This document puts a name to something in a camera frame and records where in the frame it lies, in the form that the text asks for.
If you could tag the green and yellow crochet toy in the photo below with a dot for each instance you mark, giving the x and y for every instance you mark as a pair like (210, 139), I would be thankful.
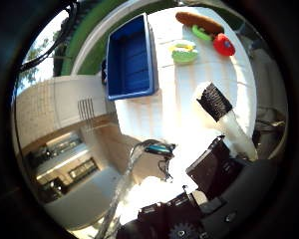
(184, 52)

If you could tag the blue plastic container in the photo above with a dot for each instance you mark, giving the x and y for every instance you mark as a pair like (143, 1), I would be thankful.
(131, 58)

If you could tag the red plush toy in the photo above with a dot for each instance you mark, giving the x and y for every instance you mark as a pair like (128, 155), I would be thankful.
(224, 45)

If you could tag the green pea pod toy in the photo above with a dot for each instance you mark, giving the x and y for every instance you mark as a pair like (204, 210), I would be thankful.
(200, 33)

